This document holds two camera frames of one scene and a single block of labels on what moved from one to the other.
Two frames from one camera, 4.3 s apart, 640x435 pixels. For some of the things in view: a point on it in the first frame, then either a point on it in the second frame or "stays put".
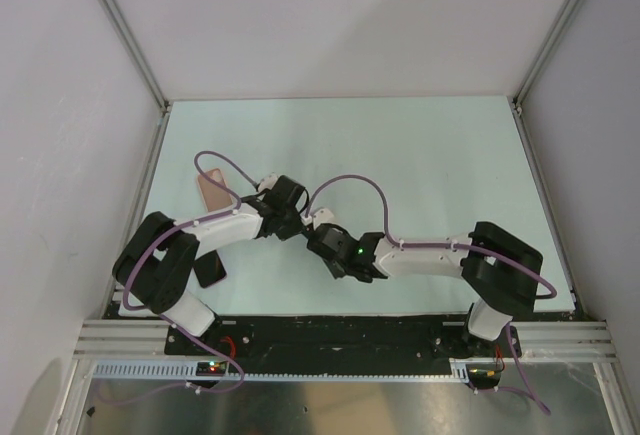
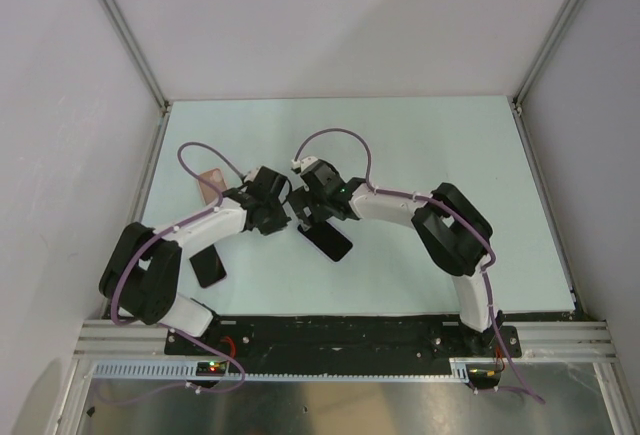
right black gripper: x=337 y=272 → x=302 y=199
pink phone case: x=213 y=197 stays put
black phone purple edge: x=209 y=269 stays put
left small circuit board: x=211 y=368 stays put
